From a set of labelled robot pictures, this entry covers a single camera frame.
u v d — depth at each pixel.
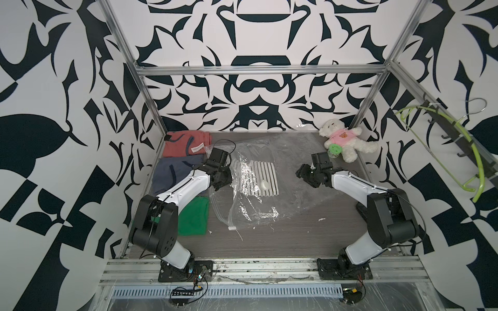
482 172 0.52
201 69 0.93
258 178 0.87
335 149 1.07
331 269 0.74
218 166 0.69
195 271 0.73
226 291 0.65
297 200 0.93
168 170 0.99
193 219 0.86
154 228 0.44
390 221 0.46
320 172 0.72
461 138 0.59
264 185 0.91
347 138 1.07
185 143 1.11
